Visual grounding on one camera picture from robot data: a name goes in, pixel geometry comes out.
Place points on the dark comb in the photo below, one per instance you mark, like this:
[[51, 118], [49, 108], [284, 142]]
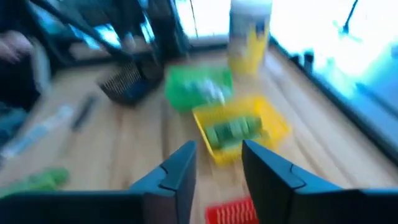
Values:
[[84, 112]]

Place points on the black table edge rail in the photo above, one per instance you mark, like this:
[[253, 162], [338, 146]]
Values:
[[342, 102]]

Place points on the Lysol wipes canister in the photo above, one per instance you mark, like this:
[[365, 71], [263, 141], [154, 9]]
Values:
[[248, 37]]

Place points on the white toothbrush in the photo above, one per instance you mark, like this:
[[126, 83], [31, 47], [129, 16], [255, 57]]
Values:
[[211, 88]]

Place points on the clear toiletry item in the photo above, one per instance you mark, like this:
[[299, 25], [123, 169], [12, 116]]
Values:
[[34, 133]]

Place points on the red plastic basket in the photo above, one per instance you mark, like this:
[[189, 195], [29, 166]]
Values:
[[231, 211]]

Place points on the person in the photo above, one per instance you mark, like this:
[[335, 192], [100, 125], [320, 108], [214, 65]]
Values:
[[18, 84]]

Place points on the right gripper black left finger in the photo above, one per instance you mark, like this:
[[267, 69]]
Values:
[[174, 177]]

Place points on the green plastic basket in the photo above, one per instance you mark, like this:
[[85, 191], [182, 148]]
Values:
[[177, 90]]

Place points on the black diagonal frame brace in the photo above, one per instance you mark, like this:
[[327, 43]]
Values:
[[81, 28]]

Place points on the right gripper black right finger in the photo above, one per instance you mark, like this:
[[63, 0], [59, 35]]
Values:
[[270, 180]]

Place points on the yellow plastic basket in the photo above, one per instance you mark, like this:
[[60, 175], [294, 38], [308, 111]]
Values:
[[273, 124]]

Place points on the black curved bracket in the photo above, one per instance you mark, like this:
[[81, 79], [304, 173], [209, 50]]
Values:
[[308, 62]]

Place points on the black plastic basket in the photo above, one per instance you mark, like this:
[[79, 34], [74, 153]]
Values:
[[121, 81]]

